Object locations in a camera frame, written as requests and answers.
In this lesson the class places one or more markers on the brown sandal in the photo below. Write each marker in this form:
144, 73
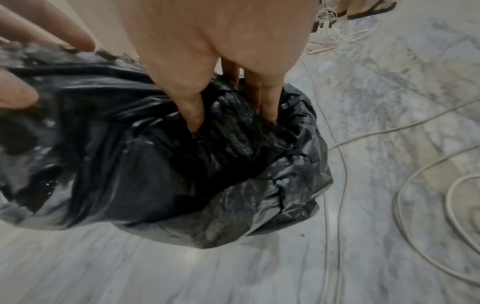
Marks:
371, 10

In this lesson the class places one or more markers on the person's left hand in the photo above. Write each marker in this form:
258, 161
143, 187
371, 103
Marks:
41, 23

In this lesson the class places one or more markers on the black plastic garbage bag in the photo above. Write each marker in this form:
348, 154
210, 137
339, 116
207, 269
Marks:
150, 178

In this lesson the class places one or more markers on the white power strip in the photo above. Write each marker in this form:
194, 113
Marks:
330, 28

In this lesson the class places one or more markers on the person's right hand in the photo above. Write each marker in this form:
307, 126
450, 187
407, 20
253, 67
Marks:
210, 32

